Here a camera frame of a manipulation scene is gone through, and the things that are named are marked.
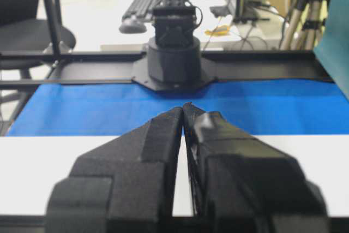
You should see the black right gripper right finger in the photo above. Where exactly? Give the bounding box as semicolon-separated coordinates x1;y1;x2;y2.
183;103;327;232

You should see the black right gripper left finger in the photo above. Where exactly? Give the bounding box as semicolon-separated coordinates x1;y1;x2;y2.
45;107;182;232

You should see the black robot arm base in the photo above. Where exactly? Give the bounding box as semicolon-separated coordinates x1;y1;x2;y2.
132;0;216;91

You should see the white base board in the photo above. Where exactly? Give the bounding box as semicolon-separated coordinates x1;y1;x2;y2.
1;135;348;217

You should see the blue table mat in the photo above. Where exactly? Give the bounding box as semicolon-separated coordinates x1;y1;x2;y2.
8;80;348;136

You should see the yellow object on desk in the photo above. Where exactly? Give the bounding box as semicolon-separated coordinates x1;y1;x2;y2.
204;25;231;37

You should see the black computer mouse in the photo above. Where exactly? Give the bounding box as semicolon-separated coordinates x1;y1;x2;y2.
119;18;147;34

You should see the black keyboard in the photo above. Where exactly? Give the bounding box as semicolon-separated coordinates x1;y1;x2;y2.
122;0;160;22

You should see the black office chair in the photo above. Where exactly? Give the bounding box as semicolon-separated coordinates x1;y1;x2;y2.
0;0;79;108

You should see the black aluminium frame rail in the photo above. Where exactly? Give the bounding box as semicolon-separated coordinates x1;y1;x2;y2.
1;50;333;92

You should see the grey camera tripod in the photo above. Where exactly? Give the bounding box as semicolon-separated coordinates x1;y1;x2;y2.
279;0;330;50

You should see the black vertical frame post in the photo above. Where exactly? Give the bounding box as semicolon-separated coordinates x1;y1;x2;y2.
44;0;61;55

